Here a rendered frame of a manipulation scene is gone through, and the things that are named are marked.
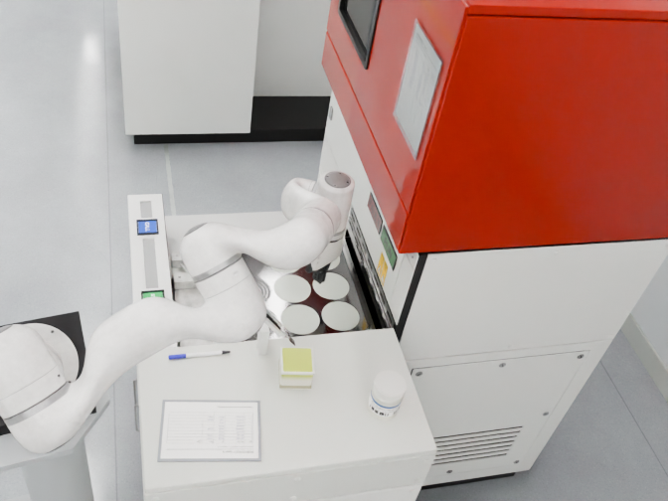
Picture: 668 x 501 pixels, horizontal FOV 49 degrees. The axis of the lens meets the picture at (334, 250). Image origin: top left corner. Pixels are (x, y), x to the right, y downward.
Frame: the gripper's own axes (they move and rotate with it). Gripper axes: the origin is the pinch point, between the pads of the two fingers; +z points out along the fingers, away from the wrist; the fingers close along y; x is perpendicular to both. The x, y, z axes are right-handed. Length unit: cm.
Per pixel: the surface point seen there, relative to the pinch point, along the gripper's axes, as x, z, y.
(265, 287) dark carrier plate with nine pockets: -10.1, 8.1, 8.7
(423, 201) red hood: 22.5, -40.1, -1.7
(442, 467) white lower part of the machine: 41, 78, -32
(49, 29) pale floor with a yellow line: -307, 97, -86
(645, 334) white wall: 57, 88, -158
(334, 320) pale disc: 9.4, 8.0, 2.1
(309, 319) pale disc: 5.2, 8.0, 7.1
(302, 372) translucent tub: 22.5, -5.2, 27.7
